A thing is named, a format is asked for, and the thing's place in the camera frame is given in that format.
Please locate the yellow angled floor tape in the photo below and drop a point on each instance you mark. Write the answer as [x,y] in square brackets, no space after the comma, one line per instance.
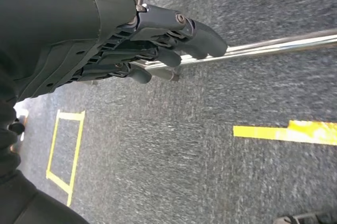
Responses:
[263,132]

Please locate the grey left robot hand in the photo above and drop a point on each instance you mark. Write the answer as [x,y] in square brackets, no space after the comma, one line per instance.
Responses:
[52,24]

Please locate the stainless steel workbench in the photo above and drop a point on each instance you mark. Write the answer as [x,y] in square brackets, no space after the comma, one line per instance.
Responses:
[263,46]

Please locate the yellow square floor tape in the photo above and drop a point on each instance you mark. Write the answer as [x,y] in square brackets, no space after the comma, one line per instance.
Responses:
[76,152]

